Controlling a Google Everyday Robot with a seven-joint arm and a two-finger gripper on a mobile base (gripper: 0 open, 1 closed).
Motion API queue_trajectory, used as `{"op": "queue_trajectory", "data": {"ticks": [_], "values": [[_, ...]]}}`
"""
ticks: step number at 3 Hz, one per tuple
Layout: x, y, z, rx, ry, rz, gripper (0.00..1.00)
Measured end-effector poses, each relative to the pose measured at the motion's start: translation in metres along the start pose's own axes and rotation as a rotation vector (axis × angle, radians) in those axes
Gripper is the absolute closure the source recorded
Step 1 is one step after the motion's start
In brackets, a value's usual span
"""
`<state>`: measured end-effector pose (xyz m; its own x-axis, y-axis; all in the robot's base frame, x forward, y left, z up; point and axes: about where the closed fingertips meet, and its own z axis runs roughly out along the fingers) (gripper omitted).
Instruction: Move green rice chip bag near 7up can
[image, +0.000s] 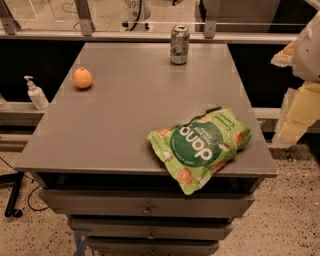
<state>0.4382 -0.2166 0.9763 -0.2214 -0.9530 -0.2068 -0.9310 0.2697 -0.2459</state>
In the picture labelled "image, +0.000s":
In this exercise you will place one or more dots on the white pump sanitizer bottle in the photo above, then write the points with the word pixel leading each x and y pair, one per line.
pixel 36 94

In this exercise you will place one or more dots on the grey drawer cabinet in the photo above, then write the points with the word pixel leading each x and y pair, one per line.
pixel 91 156

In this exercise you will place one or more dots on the metal window railing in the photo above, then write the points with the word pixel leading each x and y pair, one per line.
pixel 227 21

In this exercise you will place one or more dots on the black stand leg with wheel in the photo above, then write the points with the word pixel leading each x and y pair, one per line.
pixel 15 181

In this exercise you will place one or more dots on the green rice chip bag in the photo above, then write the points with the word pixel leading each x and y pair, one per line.
pixel 194 152

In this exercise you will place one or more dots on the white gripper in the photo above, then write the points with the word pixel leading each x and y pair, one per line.
pixel 308 53

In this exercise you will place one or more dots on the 7up soda can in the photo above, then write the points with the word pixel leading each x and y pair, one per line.
pixel 179 44

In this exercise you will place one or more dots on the orange fruit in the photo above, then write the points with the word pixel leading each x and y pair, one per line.
pixel 82 78

